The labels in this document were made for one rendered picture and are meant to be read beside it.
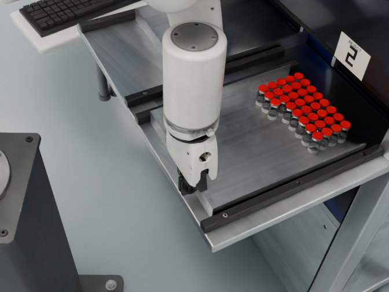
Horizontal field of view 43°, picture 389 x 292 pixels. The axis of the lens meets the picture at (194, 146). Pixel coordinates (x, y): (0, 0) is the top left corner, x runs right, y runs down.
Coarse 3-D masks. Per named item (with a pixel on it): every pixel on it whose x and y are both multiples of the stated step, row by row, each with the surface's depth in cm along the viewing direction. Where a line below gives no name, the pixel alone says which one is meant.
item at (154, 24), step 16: (224, 0) 132; (240, 0) 132; (256, 0) 133; (144, 16) 126; (160, 16) 127; (224, 16) 127; (240, 16) 128; (256, 16) 128; (272, 16) 128; (160, 32) 122; (224, 32) 123; (240, 32) 123; (256, 32) 123; (272, 32) 124; (288, 32) 124; (304, 32) 119; (160, 48) 116; (240, 48) 119; (256, 48) 115; (272, 48) 117
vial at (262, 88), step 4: (260, 88) 103; (264, 88) 104; (268, 88) 104; (260, 92) 104; (264, 92) 103; (256, 96) 105; (260, 96) 104; (256, 100) 106; (260, 100) 105; (256, 104) 106; (260, 104) 106
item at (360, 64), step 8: (344, 40) 97; (352, 40) 95; (336, 48) 100; (344, 48) 98; (360, 48) 94; (336, 56) 101; (344, 56) 99; (360, 56) 95; (368, 56) 93; (344, 64) 99; (360, 64) 95; (360, 72) 96
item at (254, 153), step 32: (288, 64) 111; (224, 96) 107; (160, 128) 97; (224, 128) 102; (256, 128) 102; (224, 160) 96; (256, 160) 97; (288, 160) 97; (320, 160) 97; (224, 192) 92; (256, 192) 89
